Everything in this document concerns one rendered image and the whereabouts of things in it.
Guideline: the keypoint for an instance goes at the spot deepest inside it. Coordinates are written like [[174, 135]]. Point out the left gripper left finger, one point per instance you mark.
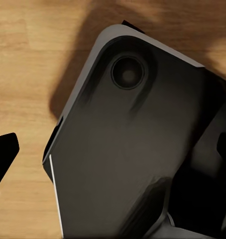
[[9, 148]]

